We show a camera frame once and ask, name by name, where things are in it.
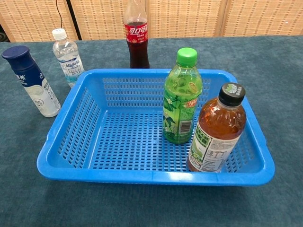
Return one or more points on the green tea bottle green cap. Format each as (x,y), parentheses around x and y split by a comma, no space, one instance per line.
(182,94)

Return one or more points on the cola bottle red cap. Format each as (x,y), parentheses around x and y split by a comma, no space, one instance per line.
(137,52)

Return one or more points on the brown tea bottle black cap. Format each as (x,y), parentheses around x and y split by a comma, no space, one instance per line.
(220,123)

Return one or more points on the clear water bottle white cap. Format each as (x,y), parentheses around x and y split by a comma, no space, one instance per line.
(67,56)

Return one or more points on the navy white drink bottle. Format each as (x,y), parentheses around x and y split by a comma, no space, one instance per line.
(26,71)

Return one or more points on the blue plastic basket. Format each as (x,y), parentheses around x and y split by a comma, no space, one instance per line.
(142,177)

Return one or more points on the teal tablecloth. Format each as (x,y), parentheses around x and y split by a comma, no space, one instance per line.
(142,208)

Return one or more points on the bamboo folding screen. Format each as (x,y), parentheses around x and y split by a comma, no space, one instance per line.
(106,19)

